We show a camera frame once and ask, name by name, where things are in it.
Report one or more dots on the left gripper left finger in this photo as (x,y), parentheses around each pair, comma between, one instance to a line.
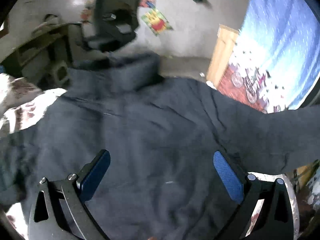
(59,211)

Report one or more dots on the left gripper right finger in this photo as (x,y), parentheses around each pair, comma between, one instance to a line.
(263,207)

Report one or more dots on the dark navy padded jacket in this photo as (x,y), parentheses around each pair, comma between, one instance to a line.
(161,134)

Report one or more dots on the floral white red bedspread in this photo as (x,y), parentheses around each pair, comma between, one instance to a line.
(23,104)

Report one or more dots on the blue printed curtain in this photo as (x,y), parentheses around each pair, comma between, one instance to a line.
(274,64)

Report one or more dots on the wooden desk with shelf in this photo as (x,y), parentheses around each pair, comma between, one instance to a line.
(32,59)

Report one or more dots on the black mesh office chair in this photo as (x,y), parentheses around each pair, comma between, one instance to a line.
(114,22)

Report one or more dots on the Winnie the Pooh poster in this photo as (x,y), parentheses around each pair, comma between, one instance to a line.
(156,21)

